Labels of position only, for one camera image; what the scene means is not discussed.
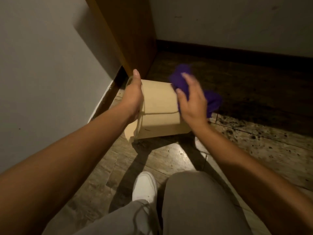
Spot person's right hand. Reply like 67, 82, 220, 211
176, 72, 209, 131

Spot person's right forearm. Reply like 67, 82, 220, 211
192, 120, 313, 235

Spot grey trousers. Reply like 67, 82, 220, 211
73, 171, 253, 235

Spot wooden door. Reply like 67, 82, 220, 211
84, 0, 157, 79

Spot white shoe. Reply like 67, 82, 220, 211
132, 171, 158, 206

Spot purple cleaning cloth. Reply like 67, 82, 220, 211
169, 64, 223, 119

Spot person's left hand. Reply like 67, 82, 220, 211
121, 69, 144, 124

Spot person's left forearm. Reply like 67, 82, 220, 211
0, 105, 134, 235

